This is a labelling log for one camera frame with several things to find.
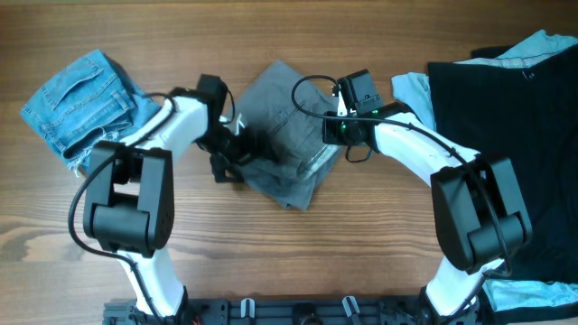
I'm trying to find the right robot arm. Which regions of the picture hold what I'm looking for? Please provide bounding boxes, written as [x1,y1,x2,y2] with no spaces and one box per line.
[323,70,532,321]

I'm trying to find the folded blue denim shorts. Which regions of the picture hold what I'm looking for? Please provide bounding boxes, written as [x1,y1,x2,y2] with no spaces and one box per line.
[20,50,161,170]

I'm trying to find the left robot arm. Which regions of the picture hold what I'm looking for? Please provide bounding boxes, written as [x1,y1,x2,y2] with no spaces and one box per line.
[76,75,274,324]

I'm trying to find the light blue garment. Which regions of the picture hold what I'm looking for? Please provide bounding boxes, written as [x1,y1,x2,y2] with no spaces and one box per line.
[392,30,577,311]

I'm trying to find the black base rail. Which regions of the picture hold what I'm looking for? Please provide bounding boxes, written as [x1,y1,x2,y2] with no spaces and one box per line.
[102,295,434,325]

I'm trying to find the grey shorts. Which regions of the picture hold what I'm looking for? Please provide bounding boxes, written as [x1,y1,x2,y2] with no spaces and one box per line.
[236,60,341,209]

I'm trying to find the black garment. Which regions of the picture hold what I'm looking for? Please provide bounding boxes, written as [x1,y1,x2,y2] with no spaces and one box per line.
[424,43,578,325]

